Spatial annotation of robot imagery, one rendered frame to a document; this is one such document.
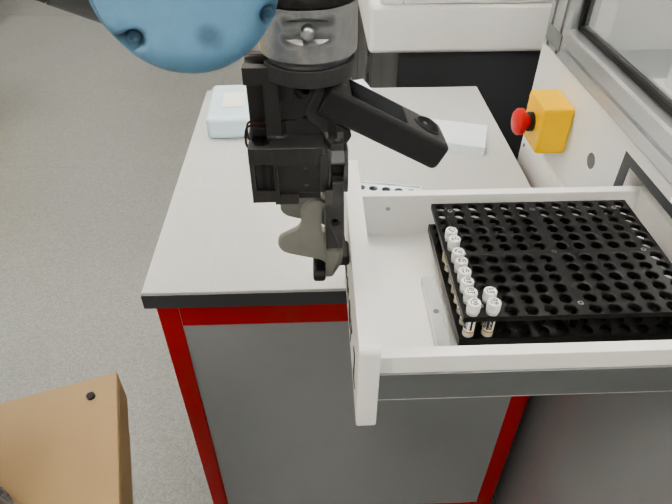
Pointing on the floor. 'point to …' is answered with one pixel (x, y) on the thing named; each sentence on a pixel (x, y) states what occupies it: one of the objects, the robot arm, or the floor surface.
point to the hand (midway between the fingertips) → (336, 252)
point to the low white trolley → (311, 337)
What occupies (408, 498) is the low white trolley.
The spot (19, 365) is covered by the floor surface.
